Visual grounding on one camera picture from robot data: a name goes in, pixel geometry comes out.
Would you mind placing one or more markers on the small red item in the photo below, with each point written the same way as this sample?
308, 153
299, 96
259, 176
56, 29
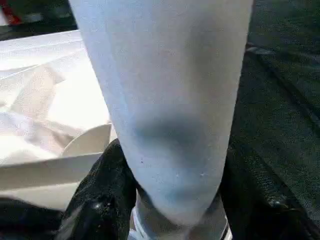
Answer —
10, 12

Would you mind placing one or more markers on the white plastic table top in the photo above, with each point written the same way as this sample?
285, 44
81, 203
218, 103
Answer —
50, 100

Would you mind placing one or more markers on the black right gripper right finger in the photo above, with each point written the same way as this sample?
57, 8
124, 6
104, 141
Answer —
270, 200

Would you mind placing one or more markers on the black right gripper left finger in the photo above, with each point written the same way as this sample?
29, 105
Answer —
97, 205

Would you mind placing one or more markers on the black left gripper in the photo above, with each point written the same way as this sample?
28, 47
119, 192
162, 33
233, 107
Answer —
25, 217

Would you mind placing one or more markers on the black work mat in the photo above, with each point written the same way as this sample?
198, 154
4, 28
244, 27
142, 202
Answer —
280, 100

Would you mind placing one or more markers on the white plastic table leg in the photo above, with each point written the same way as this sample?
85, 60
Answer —
165, 100

